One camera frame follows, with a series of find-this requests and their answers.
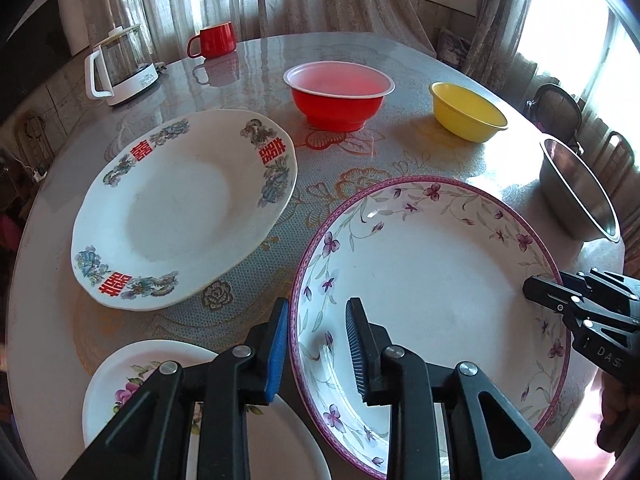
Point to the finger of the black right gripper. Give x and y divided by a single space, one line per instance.
556 297
603 287

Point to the yellow bowl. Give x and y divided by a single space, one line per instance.
465 113

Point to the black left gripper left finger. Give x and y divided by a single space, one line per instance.
192 418

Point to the white plate red characters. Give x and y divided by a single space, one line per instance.
180 206

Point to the beige curtain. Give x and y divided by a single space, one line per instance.
167 25

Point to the purple floral rimmed plate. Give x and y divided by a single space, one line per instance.
441 265

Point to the stainless steel bowl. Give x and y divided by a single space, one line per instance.
575 195

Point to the small pink rose plate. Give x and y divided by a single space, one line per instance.
279 444

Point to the red plastic bowl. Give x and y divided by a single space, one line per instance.
337 96

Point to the white glass electric kettle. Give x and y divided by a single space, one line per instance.
119 67

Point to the red mug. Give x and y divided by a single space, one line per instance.
212 42

